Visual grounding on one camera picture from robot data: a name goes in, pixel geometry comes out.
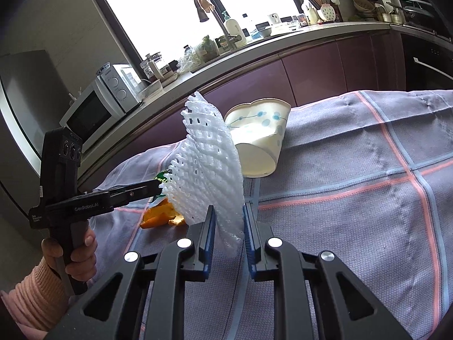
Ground grey kitchen counter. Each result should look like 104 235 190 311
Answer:
71 21 453 181

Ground orange peel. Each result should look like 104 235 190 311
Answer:
140 198 187 229

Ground grey refrigerator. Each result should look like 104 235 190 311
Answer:
0 50 68 220

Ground white soap bottle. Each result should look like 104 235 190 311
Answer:
222 10 245 46

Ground white plastic container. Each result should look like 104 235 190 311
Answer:
136 80 163 100

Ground stack of bowls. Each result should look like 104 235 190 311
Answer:
353 0 376 16

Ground clear glass jug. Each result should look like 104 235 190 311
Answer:
140 52 167 80

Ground metal kitchen faucet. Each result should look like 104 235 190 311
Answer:
192 0 236 48

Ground white microwave oven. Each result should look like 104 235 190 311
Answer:
59 78 127 153

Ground black built-in oven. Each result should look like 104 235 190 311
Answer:
403 35 453 91

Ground person's left hand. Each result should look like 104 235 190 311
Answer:
42 227 98 284

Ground black integrated stove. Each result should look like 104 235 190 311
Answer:
389 0 453 39

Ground white utensil holder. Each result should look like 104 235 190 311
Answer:
301 0 321 25

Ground kitchen window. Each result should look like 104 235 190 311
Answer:
83 0 308 64

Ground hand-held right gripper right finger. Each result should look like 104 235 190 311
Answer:
242 203 413 340

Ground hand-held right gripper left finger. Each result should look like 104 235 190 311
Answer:
44 205 217 340

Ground white foam fruit net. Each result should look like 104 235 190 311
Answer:
158 91 245 260

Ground purple kitchen cabinets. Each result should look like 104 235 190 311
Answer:
78 30 406 185

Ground white toaster oven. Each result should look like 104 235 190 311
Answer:
97 63 146 114

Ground green snack wrapper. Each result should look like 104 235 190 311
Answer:
150 171 174 202

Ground plaid purple tablecloth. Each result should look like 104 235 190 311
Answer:
76 90 453 340

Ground crushed dotted paper cup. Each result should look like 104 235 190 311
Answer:
224 98 291 179

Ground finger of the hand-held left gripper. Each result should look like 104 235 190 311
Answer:
108 179 163 209

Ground small steel pots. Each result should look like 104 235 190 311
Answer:
377 3 407 25

